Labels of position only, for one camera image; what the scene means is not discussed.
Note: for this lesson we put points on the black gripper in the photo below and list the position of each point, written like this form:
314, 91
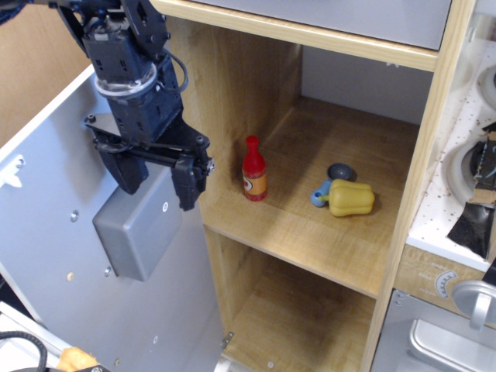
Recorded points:
145, 124

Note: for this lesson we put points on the silver fridge door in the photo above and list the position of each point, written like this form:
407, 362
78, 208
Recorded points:
53, 183

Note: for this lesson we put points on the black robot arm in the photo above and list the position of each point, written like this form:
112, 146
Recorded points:
134, 71

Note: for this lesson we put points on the silver dispenser panel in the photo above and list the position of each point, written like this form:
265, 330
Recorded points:
136, 230

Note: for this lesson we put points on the red toy sauce bottle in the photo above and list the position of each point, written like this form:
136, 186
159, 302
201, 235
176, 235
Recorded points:
254, 171

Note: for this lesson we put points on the blue toy cup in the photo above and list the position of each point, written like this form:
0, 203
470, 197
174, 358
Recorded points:
317, 194

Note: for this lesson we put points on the yellow toy bell pepper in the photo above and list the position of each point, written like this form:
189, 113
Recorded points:
349, 198

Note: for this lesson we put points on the orange tape piece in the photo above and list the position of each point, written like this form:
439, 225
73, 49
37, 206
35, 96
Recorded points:
75, 359

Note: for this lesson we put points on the white speckled stove top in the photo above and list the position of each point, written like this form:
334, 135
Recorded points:
470, 107

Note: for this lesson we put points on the silver oven door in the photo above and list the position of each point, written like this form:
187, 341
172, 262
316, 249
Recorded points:
393, 352

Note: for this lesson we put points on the silver upper freezer door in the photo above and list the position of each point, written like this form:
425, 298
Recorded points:
416, 23

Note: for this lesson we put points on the silver oven knob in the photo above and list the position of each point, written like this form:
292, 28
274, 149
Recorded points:
476, 300

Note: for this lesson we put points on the wooden toy kitchen frame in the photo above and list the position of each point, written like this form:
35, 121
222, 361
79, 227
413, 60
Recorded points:
248, 68

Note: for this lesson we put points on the aluminium rail lower left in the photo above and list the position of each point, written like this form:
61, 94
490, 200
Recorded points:
21, 354

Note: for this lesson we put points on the silver oven door handle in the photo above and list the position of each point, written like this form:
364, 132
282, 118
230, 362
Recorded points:
447, 350

